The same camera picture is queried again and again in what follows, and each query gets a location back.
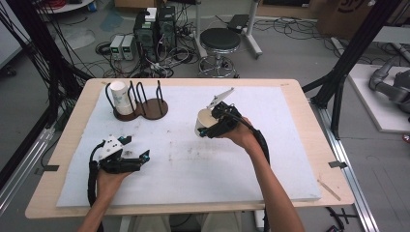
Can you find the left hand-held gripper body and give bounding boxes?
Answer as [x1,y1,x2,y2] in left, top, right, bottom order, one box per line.
[96,134,143,175]

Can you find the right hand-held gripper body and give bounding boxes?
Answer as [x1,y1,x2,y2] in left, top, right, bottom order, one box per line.
[206,87,245,139]

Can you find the single white paper cup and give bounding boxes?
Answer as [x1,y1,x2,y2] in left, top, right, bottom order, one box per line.
[193,108,220,136]

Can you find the wooden cup rack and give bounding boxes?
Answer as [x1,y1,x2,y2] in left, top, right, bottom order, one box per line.
[104,79,169,123]

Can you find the person's right hand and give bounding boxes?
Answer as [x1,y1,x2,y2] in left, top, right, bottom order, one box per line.
[221,116,262,156]

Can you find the person's left hand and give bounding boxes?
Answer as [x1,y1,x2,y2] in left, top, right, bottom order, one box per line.
[96,170,133,203]

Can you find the white foam mat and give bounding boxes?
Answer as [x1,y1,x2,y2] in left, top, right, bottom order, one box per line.
[56,85,323,208]

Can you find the white table leg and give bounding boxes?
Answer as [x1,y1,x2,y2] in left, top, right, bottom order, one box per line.
[253,209,266,232]
[119,216,135,232]

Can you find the black round stool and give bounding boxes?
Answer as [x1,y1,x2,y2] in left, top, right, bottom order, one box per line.
[197,27,242,79]

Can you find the black flat device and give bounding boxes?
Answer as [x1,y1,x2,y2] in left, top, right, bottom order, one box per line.
[226,14,251,34]

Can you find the grey power supply unit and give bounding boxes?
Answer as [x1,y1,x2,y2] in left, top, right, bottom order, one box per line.
[121,34,138,62]
[108,34,126,61]

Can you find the person's legs in beige trousers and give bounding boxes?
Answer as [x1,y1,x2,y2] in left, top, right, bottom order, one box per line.
[132,212,243,232]

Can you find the black computer tower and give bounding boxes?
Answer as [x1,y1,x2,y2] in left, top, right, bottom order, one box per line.
[132,11,160,63]
[157,6,178,54]

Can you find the small white box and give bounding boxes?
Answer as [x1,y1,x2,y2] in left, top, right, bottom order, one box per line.
[144,7,159,23]

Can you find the thin wooden stick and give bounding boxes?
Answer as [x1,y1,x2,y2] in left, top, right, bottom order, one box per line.
[317,179,342,202]

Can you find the white floor board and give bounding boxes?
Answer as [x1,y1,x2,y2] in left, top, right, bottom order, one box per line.
[347,63,410,134]

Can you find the round white table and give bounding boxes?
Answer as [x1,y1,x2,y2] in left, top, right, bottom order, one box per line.
[36,0,95,15]

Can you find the brown cardboard box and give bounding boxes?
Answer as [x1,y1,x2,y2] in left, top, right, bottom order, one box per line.
[316,0,376,41]

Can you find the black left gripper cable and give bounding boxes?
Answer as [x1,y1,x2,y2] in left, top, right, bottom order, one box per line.
[87,139,107,232]

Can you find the tangle of floor cables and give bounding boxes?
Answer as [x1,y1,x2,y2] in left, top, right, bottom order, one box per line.
[85,6,201,79]

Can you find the aluminium rail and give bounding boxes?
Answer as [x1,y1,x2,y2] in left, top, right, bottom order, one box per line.
[309,99,381,232]
[0,126,56,218]

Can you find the black metal frame post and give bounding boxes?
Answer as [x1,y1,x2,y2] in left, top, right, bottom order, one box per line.
[302,0,404,140]
[5,0,95,130]

